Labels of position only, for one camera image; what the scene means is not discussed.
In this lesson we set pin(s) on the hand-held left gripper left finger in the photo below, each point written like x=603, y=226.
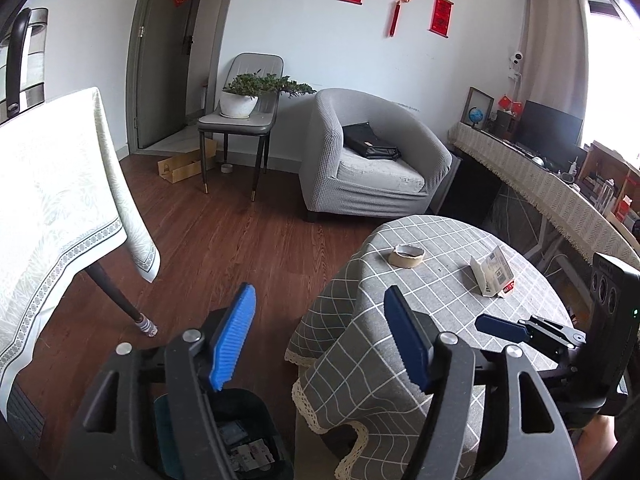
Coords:
x=232, y=340

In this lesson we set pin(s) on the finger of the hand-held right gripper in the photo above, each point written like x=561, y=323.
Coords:
x=556, y=374
x=500, y=327

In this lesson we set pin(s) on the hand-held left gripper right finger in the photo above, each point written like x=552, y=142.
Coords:
x=410, y=340

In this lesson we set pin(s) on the dark trash bin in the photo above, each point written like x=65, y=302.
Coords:
x=175, y=425

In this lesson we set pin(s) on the person's right forearm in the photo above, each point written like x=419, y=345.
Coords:
x=597, y=435

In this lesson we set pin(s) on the round table grey checked cloth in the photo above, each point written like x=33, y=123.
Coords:
x=360, y=350

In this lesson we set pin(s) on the white carton box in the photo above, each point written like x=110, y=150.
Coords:
x=492, y=272

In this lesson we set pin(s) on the brown tape roll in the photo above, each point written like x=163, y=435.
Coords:
x=407, y=257

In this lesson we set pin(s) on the desk with beige cloth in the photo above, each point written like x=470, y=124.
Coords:
x=560, y=195

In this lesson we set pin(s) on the brown desk organizer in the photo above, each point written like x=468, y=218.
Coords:
x=612, y=180

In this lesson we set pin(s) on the grey armchair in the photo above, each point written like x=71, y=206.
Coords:
x=380, y=175

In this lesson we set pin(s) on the flat cardboard box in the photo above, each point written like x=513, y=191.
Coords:
x=182, y=167

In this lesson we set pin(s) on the black leather bag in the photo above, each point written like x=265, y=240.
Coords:
x=370, y=142

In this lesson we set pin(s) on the black computer monitor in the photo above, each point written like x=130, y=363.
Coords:
x=550, y=127

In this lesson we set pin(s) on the small blue globe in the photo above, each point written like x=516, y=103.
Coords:
x=475, y=115

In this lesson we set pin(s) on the grey dining chair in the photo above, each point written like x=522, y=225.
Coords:
x=237, y=122

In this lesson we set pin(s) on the small red flags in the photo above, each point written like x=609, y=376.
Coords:
x=512, y=104

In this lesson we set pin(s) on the table with white tablecloth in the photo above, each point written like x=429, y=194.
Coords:
x=55, y=200

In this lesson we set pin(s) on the framed picture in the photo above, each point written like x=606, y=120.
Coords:
x=479, y=97

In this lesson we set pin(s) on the potted plant in white pot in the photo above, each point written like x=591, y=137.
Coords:
x=239, y=105

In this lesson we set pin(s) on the beige curtain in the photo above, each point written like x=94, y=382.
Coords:
x=550, y=50

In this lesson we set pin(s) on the grey door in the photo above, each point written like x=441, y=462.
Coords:
x=170, y=60

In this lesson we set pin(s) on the glass electric kettle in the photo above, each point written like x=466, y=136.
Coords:
x=32, y=60

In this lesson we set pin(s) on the white security camera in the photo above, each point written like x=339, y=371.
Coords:
x=516, y=60

